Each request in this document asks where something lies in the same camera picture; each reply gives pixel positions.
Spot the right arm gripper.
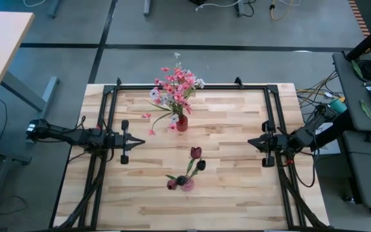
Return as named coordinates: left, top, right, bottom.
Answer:
left=248, top=121, right=289, bottom=168

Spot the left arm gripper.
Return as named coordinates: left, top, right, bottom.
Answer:
left=110, top=120, right=146, bottom=164

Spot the pink artificial flower bunch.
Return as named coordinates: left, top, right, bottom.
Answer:
left=155, top=66, right=199, bottom=125
left=142, top=90, right=193, bottom=136

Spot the pinkish red artificial tulip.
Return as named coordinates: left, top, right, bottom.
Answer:
left=165, top=173, right=178, bottom=191

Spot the dark red artificial tulip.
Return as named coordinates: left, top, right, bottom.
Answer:
left=185, top=146, right=203, bottom=183

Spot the pink ribbed glass vase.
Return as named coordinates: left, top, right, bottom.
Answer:
left=180, top=176, right=195, bottom=192

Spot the red ribbed glass vase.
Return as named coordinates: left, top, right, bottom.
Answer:
left=176, top=115, right=189, bottom=132

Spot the teal tape roll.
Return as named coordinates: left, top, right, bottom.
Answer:
left=328, top=97, right=348, bottom=114

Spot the dark grey desk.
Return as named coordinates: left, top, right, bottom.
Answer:
left=332, top=51, right=371, bottom=218

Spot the green artificial leaf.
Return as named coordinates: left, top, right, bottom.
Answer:
left=351, top=59, right=364, bottom=80
left=359, top=99, right=371, bottom=121

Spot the black diagonal beam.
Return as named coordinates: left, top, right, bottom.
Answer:
left=345, top=15, right=371, bottom=62

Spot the black aluminium table frame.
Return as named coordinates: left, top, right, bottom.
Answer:
left=48, top=77, right=331, bottom=232

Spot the yellow black cable bundle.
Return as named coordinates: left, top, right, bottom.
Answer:
left=296, top=70, right=346, bottom=112

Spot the yellow floor cable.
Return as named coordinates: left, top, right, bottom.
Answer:
left=270, top=0, right=294, bottom=22

